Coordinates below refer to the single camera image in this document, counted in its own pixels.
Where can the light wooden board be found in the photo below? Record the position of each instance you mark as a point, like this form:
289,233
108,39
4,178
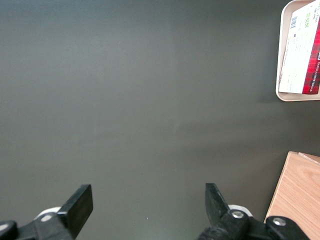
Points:
297,192

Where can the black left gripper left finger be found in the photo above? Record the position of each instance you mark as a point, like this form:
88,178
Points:
72,212

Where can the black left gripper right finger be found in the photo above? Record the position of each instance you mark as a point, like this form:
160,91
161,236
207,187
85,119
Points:
222,215

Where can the cream plastic tray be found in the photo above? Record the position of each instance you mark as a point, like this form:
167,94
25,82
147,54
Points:
281,50

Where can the red tartan shortbread box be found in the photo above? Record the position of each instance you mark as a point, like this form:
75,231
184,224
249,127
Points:
300,55

